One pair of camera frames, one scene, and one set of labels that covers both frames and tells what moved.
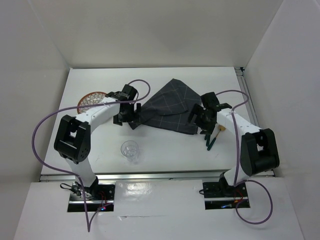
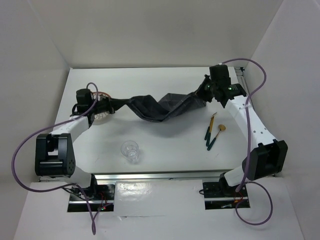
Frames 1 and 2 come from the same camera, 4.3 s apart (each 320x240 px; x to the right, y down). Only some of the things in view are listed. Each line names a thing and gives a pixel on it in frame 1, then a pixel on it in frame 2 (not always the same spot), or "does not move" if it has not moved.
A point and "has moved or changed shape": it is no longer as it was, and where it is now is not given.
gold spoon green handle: (221, 128) does not move
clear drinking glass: (129, 149) does not move
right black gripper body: (204, 114) -> (206, 89)
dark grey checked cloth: (171, 108) has moved or changed shape
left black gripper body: (127, 115) -> (104, 105)
